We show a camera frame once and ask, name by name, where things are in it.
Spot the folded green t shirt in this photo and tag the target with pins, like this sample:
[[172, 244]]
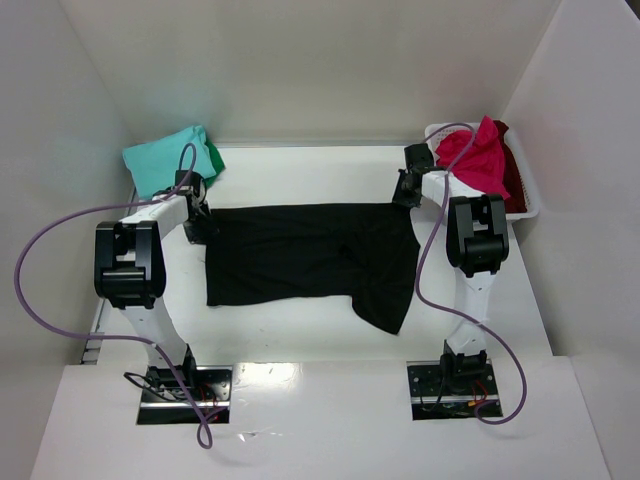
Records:
[[217, 163]]

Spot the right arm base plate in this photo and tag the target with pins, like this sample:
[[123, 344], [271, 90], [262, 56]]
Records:
[[434, 398]]

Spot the crumpled pink t shirt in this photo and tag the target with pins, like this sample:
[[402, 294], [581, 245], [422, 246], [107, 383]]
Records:
[[482, 167]]

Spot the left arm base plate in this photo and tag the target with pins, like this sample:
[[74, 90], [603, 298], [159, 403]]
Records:
[[163, 402]]

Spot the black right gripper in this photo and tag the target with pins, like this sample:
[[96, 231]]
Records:
[[405, 195]]

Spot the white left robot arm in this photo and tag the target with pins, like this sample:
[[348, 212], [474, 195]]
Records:
[[129, 272]]

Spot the black t shirt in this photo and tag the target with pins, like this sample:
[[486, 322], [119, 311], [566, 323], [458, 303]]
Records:
[[367, 252]]

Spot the dark red t shirt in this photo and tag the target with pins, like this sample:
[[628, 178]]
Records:
[[516, 202]]

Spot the folded light blue t shirt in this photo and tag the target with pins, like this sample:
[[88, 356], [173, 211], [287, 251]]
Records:
[[153, 165]]

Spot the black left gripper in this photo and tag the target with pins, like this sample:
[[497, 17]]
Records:
[[198, 230]]

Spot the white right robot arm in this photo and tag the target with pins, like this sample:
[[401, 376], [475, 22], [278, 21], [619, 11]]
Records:
[[476, 246]]

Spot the white plastic basket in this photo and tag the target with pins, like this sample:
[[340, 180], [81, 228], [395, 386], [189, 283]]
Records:
[[434, 133]]

